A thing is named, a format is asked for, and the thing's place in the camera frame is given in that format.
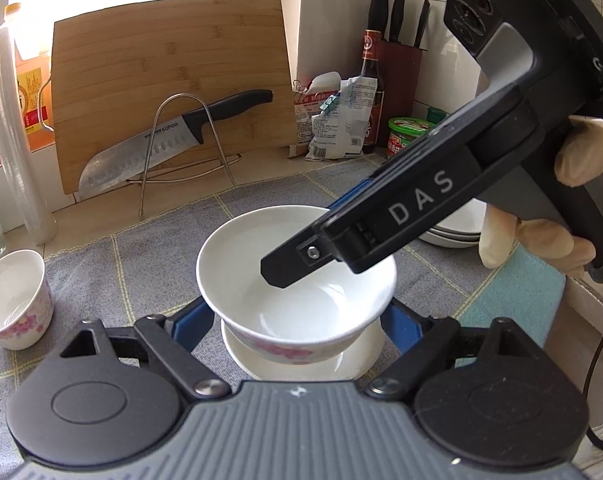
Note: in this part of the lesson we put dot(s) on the white clipped food bag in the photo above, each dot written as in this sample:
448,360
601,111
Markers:
341,130

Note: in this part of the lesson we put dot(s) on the plain white bowl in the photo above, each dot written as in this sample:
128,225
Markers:
291,373

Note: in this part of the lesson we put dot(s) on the green-lidded sauce jar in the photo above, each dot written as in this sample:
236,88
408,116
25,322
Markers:
406,135

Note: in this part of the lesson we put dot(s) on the dark soy sauce bottle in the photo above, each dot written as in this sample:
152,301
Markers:
371,110

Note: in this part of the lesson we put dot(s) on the dark brown knife block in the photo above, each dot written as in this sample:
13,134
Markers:
401,90

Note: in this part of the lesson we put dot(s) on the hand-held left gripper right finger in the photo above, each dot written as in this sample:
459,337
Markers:
401,325

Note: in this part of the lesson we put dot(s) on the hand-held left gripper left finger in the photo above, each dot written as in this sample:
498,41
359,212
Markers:
186,325

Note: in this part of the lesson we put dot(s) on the person's right hand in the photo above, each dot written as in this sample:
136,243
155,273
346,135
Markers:
591,150

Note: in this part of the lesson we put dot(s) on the white plate with two fruit prints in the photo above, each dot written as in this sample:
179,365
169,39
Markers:
461,216

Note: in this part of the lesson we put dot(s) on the bamboo cutting board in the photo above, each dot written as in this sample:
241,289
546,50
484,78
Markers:
156,50

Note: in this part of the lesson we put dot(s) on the grey and teal checked towel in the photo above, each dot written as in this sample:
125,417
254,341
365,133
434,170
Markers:
146,270

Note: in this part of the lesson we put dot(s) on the white bowl with pink flowers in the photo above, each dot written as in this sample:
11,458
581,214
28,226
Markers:
241,260
11,290

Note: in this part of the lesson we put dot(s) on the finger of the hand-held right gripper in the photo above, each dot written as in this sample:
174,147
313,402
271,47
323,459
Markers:
354,193
291,262

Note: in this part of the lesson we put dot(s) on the clear cling film roll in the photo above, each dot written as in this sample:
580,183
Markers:
11,160

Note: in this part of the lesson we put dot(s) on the red and white food bag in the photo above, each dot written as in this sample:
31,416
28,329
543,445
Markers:
304,110

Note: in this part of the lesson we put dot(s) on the white plate with faded print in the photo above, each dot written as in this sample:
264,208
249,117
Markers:
454,236

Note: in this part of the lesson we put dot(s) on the white plate with pink flower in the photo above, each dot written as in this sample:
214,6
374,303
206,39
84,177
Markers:
451,244

